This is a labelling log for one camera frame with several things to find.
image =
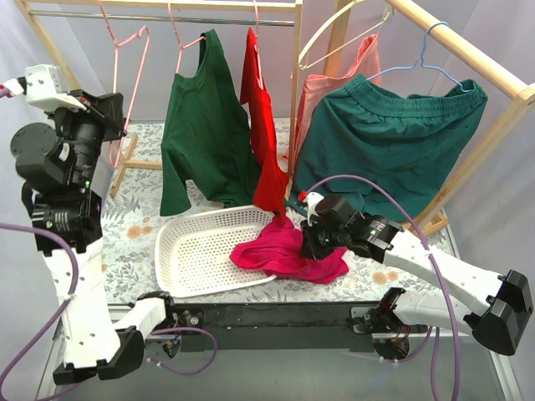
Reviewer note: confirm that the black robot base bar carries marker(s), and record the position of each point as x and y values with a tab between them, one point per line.
353	326

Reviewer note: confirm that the pink hanger under red shirt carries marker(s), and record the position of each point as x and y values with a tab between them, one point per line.
257	47

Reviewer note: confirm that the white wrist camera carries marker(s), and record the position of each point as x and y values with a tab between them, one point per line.
42	85
309	201

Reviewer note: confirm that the magenta t shirt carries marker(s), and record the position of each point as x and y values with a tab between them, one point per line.
276	252

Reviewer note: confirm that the red t shirt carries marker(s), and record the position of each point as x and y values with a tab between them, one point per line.
271	187

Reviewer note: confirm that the floral table cloth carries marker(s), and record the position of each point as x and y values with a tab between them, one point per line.
131	222

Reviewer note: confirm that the white perforated plastic basket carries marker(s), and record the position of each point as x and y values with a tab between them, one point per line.
192	253

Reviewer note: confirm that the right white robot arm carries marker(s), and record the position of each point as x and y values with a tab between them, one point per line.
493	308

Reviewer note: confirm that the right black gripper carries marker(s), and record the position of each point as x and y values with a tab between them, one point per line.
315	244

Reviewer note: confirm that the salmon pink garment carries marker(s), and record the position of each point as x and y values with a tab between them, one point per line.
317	86

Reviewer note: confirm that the teal green shorts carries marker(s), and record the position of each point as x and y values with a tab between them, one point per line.
385	154

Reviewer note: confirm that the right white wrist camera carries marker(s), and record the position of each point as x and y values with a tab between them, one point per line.
309	201

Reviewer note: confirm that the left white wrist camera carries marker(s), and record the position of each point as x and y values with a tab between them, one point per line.
42	85

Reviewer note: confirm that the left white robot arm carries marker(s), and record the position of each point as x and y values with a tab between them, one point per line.
57	160

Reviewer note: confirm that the dark green t shirt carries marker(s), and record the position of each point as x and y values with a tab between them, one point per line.
206	136

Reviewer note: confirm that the cream wooden hanger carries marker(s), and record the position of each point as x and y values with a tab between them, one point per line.
338	24

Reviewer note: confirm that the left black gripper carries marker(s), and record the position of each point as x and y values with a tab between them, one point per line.
110	112

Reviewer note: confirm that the right wooden clothes rack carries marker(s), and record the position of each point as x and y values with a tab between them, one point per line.
477	40

